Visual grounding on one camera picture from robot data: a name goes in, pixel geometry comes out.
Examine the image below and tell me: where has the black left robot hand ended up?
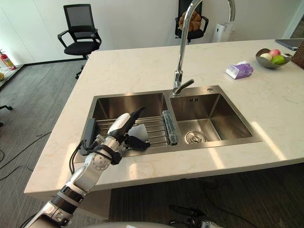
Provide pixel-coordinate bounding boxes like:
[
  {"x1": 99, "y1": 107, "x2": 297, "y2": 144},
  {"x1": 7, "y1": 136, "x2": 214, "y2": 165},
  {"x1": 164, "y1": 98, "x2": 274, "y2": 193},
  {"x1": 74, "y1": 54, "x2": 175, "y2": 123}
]
[{"x1": 106, "y1": 106, "x2": 151, "y2": 152}]

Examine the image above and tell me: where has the translucent white cup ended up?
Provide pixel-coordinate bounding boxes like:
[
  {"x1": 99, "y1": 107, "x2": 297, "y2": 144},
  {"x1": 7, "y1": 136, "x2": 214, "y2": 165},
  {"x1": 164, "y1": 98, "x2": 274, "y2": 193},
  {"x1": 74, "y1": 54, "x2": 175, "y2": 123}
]
[{"x1": 129, "y1": 123, "x2": 149, "y2": 143}]

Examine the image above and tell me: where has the stainless steel double sink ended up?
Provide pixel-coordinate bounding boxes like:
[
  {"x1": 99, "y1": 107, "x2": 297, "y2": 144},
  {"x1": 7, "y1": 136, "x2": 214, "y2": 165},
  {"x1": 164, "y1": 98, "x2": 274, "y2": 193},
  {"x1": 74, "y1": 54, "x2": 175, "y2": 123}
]
[{"x1": 73, "y1": 85, "x2": 263, "y2": 164}]

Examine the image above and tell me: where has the round sink drain strainer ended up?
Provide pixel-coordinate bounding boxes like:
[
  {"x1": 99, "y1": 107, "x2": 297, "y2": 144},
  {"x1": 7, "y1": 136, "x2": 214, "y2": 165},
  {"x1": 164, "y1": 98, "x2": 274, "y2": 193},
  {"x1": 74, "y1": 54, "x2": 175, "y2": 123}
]
[{"x1": 185, "y1": 130, "x2": 207, "y2": 143}]

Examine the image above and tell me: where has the roll-up metal dish rack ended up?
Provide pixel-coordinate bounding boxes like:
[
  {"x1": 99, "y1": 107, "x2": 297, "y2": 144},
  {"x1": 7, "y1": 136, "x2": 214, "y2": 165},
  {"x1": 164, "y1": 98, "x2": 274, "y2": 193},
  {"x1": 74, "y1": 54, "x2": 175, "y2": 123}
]
[{"x1": 80, "y1": 110, "x2": 179, "y2": 155}]

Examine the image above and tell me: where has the black mesh office chair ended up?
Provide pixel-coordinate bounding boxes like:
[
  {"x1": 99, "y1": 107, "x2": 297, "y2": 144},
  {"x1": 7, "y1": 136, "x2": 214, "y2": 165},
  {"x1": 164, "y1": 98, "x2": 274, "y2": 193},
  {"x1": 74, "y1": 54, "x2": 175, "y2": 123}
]
[{"x1": 57, "y1": 3, "x2": 102, "y2": 80}]

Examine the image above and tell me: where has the chrome gooseneck faucet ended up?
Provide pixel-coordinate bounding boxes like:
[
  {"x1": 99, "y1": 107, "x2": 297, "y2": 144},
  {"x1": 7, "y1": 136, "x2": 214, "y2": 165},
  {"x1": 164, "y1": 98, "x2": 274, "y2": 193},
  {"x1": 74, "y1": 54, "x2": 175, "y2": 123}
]
[{"x1": 172, "y1": 0, "x2": 236, "y2": 97}]

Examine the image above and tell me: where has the black chair wheel base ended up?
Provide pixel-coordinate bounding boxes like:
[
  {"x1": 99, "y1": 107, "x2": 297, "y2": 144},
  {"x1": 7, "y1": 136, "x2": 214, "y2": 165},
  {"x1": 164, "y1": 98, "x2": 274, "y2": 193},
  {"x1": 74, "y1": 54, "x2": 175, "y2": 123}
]
[{"x1": 0, "y1": 104, "x2": 14, "y2": 127}]

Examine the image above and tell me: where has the brown cushion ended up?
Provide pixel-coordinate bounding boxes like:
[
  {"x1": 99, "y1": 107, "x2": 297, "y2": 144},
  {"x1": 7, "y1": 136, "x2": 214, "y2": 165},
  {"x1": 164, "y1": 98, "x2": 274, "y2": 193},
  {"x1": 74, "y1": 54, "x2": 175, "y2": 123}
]
[{"x1": 178, "y1": 10, "x2": 202, "y2": 33}]

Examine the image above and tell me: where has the purple tissue pack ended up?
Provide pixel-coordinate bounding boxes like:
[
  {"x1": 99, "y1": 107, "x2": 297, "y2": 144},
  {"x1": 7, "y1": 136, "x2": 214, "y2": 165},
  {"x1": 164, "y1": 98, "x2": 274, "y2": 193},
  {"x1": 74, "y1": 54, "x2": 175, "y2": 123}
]
[{"x1": 225, "y1": 61, "x2": 254, "y2": 80}]

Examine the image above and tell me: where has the red fire extinguisher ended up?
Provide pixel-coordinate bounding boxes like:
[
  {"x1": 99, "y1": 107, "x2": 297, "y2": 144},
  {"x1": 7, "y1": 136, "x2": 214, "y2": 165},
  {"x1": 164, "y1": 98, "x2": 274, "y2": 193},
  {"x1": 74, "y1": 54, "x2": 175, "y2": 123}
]
[{"x1": 0, "y1": 48, "x2": 17, "y2": 71}]

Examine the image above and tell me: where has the white air purifier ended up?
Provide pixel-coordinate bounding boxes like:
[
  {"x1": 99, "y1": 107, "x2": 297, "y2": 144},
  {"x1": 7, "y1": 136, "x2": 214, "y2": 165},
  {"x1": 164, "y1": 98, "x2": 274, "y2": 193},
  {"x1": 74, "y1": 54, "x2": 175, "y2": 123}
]
[{"x1": 212, "y1": 22, "x2": 232, "y2": 44}]

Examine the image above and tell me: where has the grey metal fruit bowl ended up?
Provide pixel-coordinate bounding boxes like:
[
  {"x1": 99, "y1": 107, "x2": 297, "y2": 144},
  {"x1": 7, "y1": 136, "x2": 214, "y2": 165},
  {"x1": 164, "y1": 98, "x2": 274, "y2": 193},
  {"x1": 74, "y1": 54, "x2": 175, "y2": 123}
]
[{"x1": 255, "y1": 48, "x2": 292, "y2": 69}]

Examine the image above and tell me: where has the green apple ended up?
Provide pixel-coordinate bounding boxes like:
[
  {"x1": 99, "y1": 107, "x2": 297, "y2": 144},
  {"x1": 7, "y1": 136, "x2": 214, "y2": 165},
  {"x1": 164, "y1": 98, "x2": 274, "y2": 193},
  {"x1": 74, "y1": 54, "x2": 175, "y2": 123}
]
[{"x1": 270, "y1": 55, "x2": 286, "y2": 66}]

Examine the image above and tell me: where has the grey laptop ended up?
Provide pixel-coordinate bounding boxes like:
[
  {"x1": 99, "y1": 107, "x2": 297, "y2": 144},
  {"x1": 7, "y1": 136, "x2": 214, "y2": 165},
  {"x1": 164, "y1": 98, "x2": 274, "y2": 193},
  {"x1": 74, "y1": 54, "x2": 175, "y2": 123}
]
[{"x1": 275, "y1": 38, "x2": 304, "y2": 51}]

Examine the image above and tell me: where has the brown wicker chair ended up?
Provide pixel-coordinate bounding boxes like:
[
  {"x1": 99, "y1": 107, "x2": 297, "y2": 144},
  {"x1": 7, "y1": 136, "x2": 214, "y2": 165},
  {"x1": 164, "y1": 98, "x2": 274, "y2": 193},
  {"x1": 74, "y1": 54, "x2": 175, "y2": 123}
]
[{"x1": 291, "y1": 39, "x2": 304, "y2": 70}]

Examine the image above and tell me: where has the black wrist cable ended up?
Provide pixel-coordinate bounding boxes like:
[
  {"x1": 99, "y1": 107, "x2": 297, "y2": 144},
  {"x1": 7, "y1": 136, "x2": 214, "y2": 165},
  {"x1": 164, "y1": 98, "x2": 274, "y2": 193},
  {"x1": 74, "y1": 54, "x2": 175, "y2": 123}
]
[{"x1": 68, "y1": 140, "x2": 100, "y2": 175}]

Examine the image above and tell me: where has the black floor cable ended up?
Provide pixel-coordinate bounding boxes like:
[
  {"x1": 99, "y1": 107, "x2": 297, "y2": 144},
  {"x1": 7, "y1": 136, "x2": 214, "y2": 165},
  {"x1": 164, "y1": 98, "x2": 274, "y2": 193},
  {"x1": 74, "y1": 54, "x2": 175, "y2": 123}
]
[{"x1": 0, "y1": 131, "x2": 52, "y2": 181}]

